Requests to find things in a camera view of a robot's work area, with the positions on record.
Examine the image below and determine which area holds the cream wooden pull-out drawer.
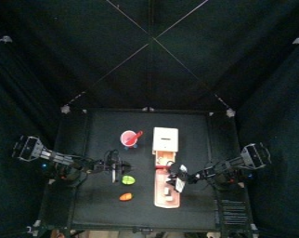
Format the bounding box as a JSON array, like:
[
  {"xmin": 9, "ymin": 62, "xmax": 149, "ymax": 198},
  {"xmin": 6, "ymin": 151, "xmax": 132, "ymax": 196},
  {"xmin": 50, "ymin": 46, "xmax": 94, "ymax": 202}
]
[{"xmin": 152, "ymin": 150, "xmax": 183, "ymax": 209}]

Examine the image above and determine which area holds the green toy sushi piece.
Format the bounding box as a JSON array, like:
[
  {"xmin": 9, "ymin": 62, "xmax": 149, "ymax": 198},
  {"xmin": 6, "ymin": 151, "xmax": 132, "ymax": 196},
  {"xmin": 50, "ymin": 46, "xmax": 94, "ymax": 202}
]
[{"xmin": 120, "ymin": 175, "xmax": 136, "ymax": 186}]

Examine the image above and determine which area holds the orange toy sushi piece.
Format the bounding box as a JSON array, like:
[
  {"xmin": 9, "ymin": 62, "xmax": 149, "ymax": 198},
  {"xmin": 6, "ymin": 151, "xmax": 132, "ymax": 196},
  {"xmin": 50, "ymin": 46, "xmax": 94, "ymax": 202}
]
[{"xmin": 117, "ymin": 192, "xmax": 133, "ymax": 202}]

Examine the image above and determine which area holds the cream wooden drawer cabinet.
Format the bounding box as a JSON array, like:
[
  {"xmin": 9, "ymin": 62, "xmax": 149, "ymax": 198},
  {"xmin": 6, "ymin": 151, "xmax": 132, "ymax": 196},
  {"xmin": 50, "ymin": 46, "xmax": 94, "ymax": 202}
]
[{"xmin": 150, "ymin": 126, "xmax": 180, "ymax": 153}]

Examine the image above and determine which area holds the red plastic cup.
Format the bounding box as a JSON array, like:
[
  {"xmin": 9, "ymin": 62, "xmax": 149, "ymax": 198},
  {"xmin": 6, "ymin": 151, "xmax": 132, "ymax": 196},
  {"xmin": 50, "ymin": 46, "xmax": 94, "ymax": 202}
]
[{"xmin": 118, "ymin": 130, "xmax": 138, "ymax": 148}]

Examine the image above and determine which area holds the red plastic spoon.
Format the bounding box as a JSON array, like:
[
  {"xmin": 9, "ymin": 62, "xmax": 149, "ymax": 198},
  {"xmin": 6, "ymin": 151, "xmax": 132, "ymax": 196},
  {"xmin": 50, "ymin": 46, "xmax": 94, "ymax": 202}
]
[{"xmin": 128, "ymin": 130, "xmax": 145, "ymax": 144}]

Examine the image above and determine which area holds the thin bracing wire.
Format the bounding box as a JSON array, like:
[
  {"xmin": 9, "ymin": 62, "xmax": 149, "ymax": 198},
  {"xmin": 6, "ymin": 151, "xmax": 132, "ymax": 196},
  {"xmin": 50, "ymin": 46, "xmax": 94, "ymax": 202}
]
[
  {"xmin": 105, "ymin": 0, "xmax": 232, "ymax": 110},
  {"xmin": 65, "ymin": 0, "xmax": 209, "ymax": 108}
]

